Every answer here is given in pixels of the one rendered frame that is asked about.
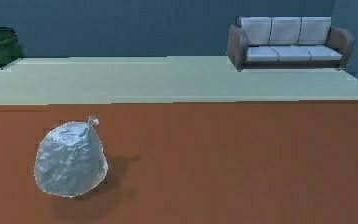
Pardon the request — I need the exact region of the grey tied rubbish bag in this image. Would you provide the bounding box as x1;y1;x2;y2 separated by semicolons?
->
33;115;109;199

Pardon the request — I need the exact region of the grey sofa with brown arms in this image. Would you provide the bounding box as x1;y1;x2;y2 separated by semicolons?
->
226;16;356;72

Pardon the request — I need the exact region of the dark green armchair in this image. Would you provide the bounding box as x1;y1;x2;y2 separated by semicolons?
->
0;26;23;68

